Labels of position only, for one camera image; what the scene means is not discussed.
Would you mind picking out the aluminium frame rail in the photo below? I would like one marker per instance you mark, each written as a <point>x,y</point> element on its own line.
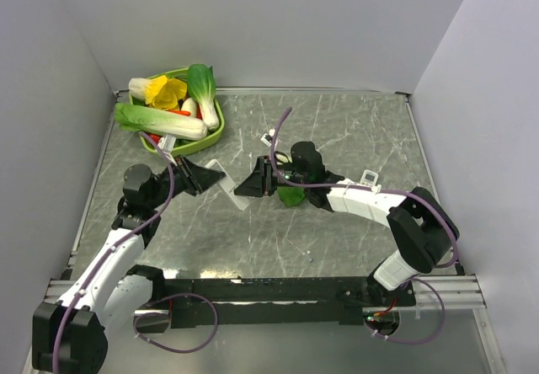
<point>456,292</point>

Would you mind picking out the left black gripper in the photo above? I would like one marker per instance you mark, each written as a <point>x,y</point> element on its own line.
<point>194,178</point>

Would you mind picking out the long white remote control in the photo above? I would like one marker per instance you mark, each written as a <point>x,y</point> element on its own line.
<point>227,185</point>

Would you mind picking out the white universal AC remote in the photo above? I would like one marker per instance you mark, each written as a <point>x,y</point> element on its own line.
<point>369,178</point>

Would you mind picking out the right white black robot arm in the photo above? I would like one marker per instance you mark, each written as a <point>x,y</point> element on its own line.
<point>421,229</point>

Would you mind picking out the green napa cabbage half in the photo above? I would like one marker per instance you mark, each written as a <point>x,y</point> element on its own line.
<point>291,196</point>

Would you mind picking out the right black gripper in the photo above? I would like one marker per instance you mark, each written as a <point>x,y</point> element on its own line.
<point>261,181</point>

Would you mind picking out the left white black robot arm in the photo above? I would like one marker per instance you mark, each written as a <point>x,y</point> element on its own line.
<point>72,334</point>

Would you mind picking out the white radish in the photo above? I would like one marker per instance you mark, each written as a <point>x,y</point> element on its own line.
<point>189,107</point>

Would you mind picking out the long green white cabbage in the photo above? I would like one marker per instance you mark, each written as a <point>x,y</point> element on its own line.
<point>159,122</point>

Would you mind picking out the yellow leafed cabbage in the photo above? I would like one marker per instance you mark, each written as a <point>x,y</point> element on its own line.
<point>161,93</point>

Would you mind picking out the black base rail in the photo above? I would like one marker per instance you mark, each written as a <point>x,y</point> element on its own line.
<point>343,300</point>

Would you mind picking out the red chili pepper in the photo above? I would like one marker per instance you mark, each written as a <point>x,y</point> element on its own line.
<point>180,112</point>

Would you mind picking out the green plastic basket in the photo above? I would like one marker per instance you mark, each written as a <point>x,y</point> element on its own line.
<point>180,104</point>

